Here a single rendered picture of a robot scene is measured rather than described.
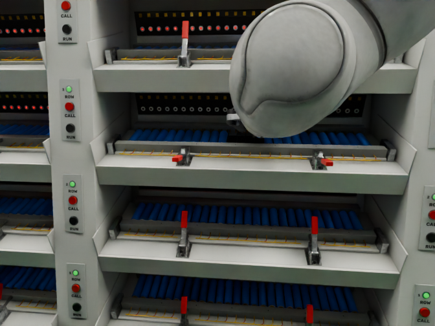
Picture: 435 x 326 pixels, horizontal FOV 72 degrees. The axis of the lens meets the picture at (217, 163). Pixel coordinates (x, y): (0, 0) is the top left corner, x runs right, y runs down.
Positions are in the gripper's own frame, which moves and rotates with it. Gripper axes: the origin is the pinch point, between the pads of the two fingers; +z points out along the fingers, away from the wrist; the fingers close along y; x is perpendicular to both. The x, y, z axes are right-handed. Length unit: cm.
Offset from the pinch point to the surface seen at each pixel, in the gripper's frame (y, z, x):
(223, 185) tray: -7.3, -2.3, -11.8
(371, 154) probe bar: 22.1, -0.3, -4.9
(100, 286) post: -33.6, 0.6, -34.5
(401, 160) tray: 26.8, -2.2, -6.0
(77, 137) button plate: -36.8, -4.7, -2.9
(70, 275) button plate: -39, -1, -32
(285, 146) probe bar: 5.1, -0.2, -3.6
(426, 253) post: 31.2, -2.6, -23.6
